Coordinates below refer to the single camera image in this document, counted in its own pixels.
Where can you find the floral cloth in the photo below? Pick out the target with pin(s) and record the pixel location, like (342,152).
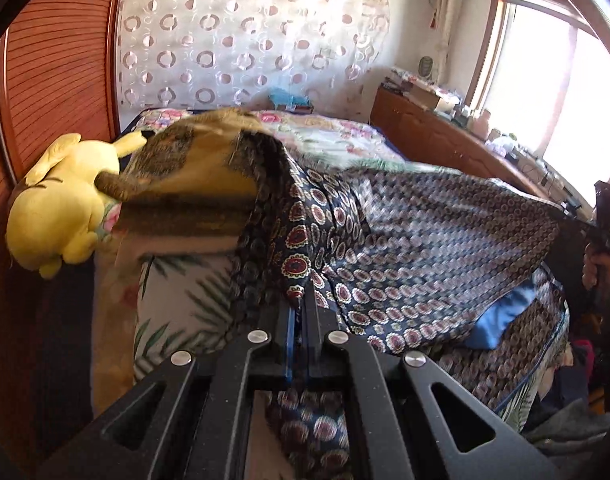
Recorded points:
(410,79)

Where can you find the grey cloth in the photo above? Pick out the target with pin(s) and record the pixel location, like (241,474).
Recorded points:
(570,430)

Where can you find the navy circle patterned garment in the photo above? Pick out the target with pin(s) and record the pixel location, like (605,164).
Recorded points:
(410,240)

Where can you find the green leaf print bedsheet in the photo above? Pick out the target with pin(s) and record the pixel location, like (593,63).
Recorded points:
(185,300)

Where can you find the person's right hand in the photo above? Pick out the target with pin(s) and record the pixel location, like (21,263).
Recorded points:
(592,270)

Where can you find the floral quilt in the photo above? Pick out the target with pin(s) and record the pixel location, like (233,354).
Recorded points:
(325,132)

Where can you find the tied beige window curtain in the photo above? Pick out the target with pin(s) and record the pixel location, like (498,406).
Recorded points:
(442,10)

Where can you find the white plastic bag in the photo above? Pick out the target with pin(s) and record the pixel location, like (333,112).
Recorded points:
(505,144)

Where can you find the wooden slatted wardrobe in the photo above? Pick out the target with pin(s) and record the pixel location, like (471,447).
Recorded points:
(50,60)

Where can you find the pale pink vase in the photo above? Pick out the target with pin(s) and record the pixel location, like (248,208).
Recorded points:
(482,124)

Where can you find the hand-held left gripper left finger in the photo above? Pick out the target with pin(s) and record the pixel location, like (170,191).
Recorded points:
(289,332)

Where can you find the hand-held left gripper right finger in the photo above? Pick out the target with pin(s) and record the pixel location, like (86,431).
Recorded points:
(305,332)

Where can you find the wooden framed window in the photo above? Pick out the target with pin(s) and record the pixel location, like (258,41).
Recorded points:
(550,75)

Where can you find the small round desk fan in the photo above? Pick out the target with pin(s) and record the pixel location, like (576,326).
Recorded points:
(426,66)

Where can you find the olive brown patterned garment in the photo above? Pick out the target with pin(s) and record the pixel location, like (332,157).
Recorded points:
(205,170)

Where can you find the low wooden cabinet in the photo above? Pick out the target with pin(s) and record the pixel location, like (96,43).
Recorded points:
(435,135)

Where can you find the yellow plush toy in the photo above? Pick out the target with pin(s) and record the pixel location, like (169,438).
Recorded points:
(60,210)

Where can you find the cardboard box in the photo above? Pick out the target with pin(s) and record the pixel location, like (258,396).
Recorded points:
(432,100)

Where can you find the sheer circle patterned curtain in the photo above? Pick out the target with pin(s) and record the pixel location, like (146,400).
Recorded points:
(255,30)

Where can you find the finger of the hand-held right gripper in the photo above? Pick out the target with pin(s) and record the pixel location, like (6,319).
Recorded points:
(577,215)

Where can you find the blue tissue box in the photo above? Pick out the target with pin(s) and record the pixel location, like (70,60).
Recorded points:
(287,100)

